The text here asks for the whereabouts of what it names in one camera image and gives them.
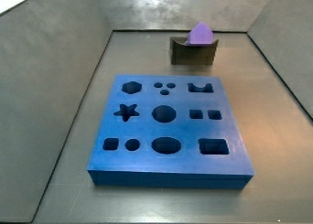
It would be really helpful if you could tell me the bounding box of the black curved fixture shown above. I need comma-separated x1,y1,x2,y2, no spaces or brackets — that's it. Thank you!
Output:
170,37,220,65

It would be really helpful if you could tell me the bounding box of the blue shape-sorter block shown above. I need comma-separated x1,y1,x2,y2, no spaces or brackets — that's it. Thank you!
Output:
88,75,255,189

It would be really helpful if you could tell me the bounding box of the purple three-prong object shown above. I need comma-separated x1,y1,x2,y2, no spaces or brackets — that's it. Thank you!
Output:
185,22,213,46

